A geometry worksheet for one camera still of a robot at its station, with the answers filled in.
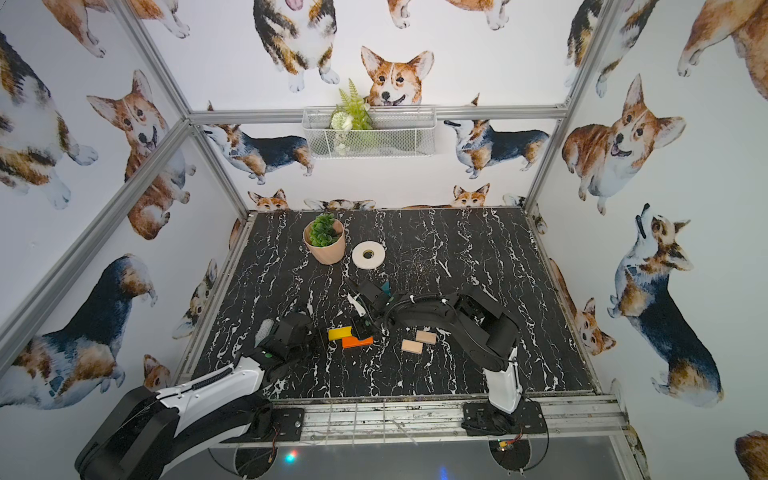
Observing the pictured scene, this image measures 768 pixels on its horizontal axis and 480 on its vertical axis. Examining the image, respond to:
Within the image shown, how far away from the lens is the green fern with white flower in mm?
812

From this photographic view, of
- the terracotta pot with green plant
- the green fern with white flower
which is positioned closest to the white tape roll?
the terracotta pot with green plant

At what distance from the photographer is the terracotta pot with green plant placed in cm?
97

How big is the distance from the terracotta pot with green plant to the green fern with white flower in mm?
255
